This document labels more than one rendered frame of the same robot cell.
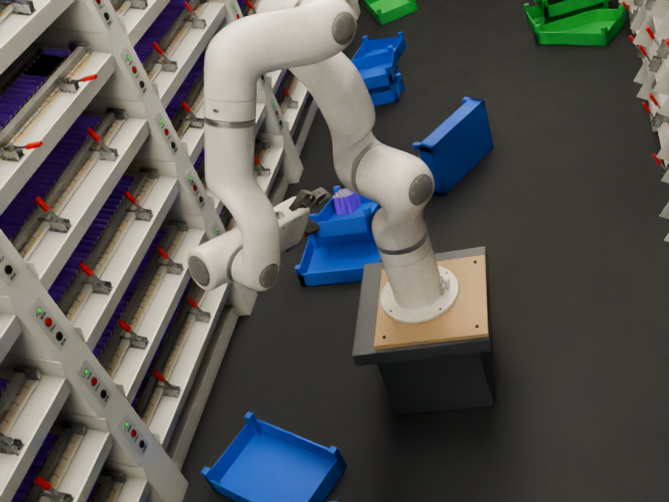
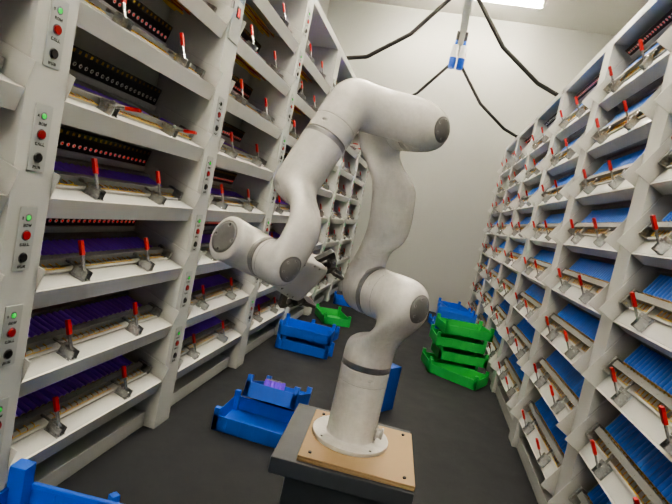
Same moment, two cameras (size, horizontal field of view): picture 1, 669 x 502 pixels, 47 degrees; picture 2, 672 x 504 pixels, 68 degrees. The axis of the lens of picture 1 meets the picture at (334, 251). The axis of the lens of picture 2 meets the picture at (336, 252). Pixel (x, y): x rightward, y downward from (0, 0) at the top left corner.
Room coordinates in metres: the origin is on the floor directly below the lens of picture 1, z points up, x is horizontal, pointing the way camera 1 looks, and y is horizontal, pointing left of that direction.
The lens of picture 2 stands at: (0.26, 0.27, 0.84)
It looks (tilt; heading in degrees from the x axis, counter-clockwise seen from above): 5 degrees down; 345
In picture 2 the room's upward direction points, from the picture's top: 12 degrees clockwise
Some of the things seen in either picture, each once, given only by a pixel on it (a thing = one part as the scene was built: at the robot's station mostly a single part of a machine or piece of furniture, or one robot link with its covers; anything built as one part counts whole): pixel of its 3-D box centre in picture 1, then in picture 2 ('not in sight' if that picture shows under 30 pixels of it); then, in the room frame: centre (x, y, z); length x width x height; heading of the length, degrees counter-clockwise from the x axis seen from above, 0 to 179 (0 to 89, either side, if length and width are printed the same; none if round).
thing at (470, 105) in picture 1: (454, 145); (369, 388); (2.20, -0.52, 0.10); 0.30 x 0.08 x 0.20; 122
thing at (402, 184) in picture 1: (398, 200); (386, 322); (1.33, -0.17, 0.60); 0.19 x 0.12 x 0.24; 27
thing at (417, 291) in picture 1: (410, 266); (357, 401); (1.36, -0.15, 0.39); 0.19 x 0.19 x 0.18
